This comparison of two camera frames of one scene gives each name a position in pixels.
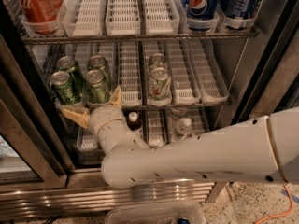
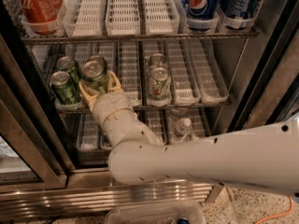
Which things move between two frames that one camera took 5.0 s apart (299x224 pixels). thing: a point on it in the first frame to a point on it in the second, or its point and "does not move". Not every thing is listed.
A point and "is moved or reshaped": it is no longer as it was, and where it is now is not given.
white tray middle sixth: (211, 81) does not move
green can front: (97, 87) is moved or reshaped
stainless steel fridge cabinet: (190, 60) does not move
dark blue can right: (242, 1) does not move
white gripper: (102, 116) to (109, 105)
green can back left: (69, 64) does not move
